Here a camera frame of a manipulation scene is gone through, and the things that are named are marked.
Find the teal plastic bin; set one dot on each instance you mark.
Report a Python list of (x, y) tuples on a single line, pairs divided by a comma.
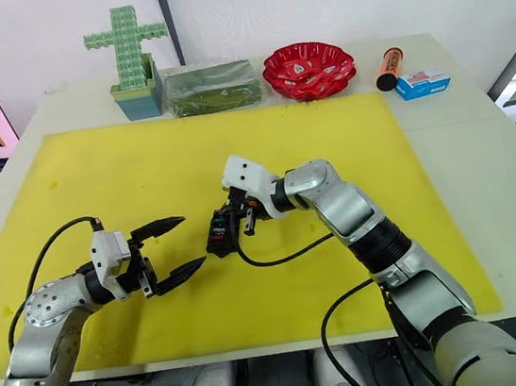
[(139, 104)]

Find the green block in plastic wrap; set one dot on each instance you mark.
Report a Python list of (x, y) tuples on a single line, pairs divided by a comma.
[(213, 89)]

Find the black vertical pole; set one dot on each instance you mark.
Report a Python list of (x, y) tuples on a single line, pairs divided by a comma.
[(169, 24)]

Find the blue and white box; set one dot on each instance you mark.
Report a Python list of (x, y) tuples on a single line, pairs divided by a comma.
[(424, 84)]

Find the black fuse box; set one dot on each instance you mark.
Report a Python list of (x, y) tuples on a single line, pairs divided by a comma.
[(216, 237)]

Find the red scalloped plastic plate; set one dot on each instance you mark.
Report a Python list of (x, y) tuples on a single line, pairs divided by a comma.
[(308, 65), (321, 91)]

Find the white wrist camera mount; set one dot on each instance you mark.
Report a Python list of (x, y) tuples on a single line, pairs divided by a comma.
[(248, 175), (103, 256)]

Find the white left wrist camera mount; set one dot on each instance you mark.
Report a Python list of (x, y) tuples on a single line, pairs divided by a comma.
[(103, 256)]

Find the green cross-shaped box stack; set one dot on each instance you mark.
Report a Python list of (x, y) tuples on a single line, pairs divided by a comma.
[(126, 43)]

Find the orange tube with black cap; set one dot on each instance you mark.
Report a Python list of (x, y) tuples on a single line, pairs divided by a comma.
[(391, 66)]

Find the yellow foam mat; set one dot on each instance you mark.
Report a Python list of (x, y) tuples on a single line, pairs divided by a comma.
[(189, 173)]

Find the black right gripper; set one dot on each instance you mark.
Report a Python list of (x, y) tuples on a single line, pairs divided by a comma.
[(242, 200)]

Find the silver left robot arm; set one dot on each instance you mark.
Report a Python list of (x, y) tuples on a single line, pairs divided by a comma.
[(41, 316)]

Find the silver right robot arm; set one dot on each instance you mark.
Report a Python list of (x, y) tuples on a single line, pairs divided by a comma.
[(350, 209)]

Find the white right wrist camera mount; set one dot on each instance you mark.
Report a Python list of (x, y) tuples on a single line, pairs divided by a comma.
[(248, 175)]

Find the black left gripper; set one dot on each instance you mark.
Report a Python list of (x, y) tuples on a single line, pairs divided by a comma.
[(141, 275)]

